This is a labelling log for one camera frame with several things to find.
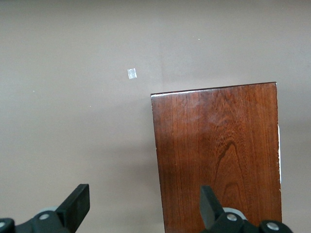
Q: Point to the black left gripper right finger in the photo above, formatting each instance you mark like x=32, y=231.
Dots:
x=209, y=208

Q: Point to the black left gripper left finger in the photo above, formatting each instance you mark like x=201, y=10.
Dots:
x=75, y=206

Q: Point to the dark brown wooden cabinet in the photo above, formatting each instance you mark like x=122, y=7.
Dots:
x=206, y=145

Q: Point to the small grey tape patch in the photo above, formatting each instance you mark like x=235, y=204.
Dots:
x=132, y=74

